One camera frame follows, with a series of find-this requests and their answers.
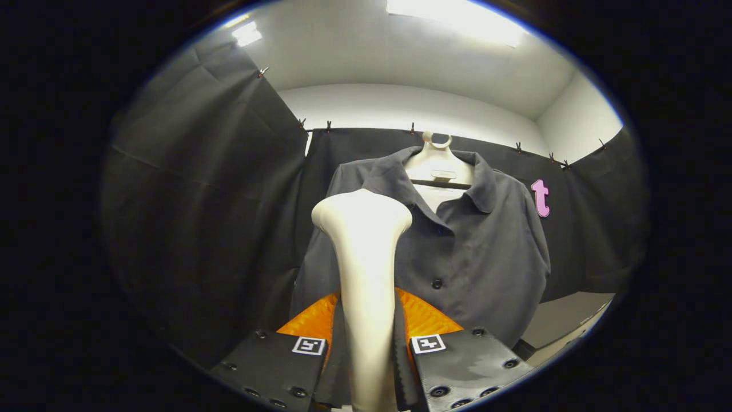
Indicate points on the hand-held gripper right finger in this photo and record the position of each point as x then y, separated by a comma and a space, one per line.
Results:
403, 372

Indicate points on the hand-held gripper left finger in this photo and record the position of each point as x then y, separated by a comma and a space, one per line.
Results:
334, 377

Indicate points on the white garment steamer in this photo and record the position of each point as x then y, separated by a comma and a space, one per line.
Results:
366, 274

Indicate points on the dark grey button shirt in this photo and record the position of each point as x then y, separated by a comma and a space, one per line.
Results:
486, 257

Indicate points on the white clothes hanger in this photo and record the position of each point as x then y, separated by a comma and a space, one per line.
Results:
437, 166

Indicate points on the black backdrop cloth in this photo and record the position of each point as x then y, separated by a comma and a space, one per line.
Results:
200, 200

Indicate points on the row of small backdrop clips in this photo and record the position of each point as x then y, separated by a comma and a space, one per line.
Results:
412, 129

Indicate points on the small ceiling light panel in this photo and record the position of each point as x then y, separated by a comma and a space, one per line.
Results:
247, 34

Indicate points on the large ceiling light panel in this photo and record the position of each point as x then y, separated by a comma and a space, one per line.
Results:
457, 20

